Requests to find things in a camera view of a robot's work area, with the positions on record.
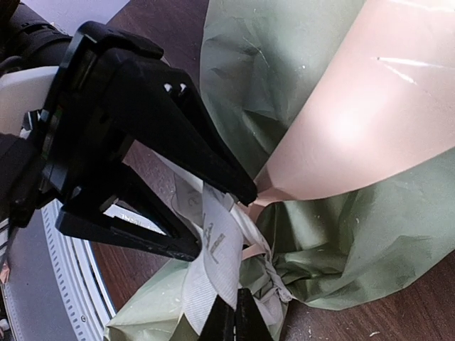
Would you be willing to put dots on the white ribbon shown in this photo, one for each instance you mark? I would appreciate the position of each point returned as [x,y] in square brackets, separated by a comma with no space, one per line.
[234,255]

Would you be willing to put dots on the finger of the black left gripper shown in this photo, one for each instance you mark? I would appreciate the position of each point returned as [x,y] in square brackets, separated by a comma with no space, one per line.
[83,216]
[160,107]

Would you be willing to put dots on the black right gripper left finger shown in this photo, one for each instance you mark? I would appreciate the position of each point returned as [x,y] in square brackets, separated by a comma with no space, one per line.
[220,324]

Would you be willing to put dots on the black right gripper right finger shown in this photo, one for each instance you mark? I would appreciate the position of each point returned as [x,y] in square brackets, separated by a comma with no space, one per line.
[249,323]

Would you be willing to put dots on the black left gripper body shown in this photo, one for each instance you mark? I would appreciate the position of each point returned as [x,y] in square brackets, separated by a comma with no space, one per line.
[92,113]

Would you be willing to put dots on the pink and green wrapping paper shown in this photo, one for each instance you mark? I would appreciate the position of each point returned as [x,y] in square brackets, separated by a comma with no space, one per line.
[343,113]

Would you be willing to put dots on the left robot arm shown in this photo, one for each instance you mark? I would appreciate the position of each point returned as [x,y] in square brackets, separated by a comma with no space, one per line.
[21,91]

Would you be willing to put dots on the aluminium front rail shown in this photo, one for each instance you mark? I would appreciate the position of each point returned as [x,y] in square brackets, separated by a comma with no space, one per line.
[55,290]

